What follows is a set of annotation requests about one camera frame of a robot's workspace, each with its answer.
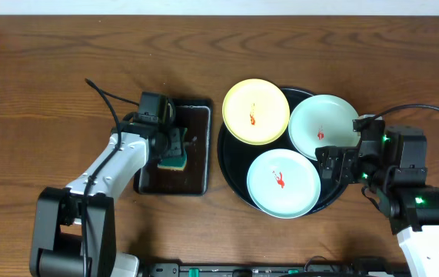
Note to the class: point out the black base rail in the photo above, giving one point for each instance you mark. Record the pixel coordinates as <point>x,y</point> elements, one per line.
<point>176,270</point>

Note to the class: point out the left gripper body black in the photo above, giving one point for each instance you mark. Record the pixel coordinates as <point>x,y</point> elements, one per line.
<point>178,140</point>

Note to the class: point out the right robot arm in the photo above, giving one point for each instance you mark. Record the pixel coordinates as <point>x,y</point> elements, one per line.
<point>390,162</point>

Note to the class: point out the black rectangular water tray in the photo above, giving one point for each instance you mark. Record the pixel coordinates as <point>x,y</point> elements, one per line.
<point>196,116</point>

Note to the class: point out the yellow plate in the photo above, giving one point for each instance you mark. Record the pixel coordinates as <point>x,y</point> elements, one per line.
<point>255,111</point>

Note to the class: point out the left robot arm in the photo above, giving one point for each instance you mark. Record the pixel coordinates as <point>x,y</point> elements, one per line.
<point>74,231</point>

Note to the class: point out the pale green plate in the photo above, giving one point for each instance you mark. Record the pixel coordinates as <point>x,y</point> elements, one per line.
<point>322,120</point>

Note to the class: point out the green yellow sponge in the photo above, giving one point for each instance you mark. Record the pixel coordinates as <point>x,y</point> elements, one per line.
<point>175,158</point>

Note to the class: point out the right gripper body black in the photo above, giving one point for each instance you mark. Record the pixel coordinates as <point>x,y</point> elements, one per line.
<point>350,171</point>

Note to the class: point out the black round serving tray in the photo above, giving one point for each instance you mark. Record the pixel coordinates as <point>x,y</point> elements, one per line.
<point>235,158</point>

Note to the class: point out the light blue plate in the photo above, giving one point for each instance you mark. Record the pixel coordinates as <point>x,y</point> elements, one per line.
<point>283,183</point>

